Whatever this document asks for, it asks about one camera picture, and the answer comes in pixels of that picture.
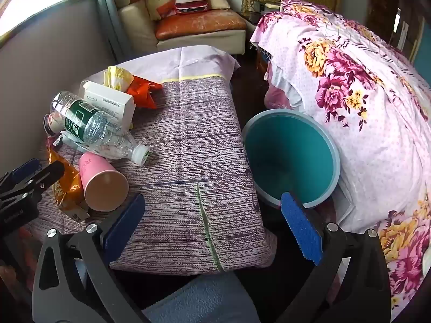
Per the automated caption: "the blue grey cloth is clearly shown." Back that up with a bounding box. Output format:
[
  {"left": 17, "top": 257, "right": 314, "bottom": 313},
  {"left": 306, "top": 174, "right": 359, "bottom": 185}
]
[{"left": 141, "top": 271, "right": 261, "bottom": 323}]

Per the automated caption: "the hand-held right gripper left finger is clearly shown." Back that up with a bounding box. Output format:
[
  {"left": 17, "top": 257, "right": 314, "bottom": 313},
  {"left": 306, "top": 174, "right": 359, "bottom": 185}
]
[{"left": 32, "top": 192, "right": 159, "bottom": 323}]

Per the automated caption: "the dark wooden cabinet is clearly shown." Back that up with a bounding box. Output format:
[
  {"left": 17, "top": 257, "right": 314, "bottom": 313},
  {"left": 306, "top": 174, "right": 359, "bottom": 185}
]
[{"left": 367, "top": 0, "right": 431, "bottom": 75}]

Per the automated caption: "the yellow snack wrapper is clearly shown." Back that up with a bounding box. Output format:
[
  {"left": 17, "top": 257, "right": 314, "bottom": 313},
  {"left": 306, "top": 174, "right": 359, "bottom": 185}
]
[{"left": 103, "top": 65, "right": 134, "bottom": 92}]

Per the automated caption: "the golden snack bag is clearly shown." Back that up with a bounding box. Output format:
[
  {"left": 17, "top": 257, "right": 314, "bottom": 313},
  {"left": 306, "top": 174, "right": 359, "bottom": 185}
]
[{"left": 45, "top": 138, "right": 90, "bottom": 223}]

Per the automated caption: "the cream orange cushion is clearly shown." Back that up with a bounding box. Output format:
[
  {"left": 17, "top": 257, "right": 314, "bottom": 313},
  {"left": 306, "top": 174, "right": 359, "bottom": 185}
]
[{"left": 145, "top": 0, "right": 179, "bottom": 21}]

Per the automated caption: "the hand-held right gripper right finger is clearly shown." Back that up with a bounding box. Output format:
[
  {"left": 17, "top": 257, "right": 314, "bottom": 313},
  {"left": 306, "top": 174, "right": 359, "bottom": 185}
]
[{"left": 274, "top": 192, "right": 393, "bottom": 323}]

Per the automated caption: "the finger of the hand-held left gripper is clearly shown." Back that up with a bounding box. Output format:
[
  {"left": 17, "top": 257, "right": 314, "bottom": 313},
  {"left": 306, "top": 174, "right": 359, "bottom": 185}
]
[
  {"left": 0, "top": 159, "right": 43, "bottom": 192},
  {"left": 20, "top": 161, "right": 65, "bottom": 196}
]

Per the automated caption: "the clear plastic bottle green label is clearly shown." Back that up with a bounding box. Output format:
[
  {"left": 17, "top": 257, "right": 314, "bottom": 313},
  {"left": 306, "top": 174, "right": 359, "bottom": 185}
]
[{"left": 50, "top": 91, "right": 150, "bottom": 166}]

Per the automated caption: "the pink floral blanket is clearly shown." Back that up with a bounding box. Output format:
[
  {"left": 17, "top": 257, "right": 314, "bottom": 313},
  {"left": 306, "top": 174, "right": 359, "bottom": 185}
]
[{"left": 249, "top": 0, "right": 431, "bottom": 320}]

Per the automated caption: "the pink paper cup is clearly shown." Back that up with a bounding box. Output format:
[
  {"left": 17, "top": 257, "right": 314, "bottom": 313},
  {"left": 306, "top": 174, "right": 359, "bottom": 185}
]
[{"left": 79, "top": 151, "right": 129, "bottom": 212}]

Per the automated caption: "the cream and orange sofa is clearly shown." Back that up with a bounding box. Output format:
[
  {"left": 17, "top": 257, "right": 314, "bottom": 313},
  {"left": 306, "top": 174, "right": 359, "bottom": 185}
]
[{"left": 113, "top": 0, "right": 248, "bottom": 56}]

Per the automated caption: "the teal plastic bin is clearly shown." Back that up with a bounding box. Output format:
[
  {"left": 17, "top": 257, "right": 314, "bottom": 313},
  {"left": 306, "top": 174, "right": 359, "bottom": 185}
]
[{"left": 242, "top": 109, "right": 341, "bottom": 209}]

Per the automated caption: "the white cardboard box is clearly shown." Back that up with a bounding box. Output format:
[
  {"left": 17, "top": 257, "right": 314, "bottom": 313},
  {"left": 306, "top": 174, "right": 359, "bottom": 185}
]
[{"left": 79, "top": 80, "right": 137, "bottom": 130}]

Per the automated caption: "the orange snack wrapper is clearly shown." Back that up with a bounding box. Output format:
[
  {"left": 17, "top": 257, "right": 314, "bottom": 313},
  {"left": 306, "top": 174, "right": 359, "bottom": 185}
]
[{"left": 126, "top": 74, "right": 164, "bottom": 110}]

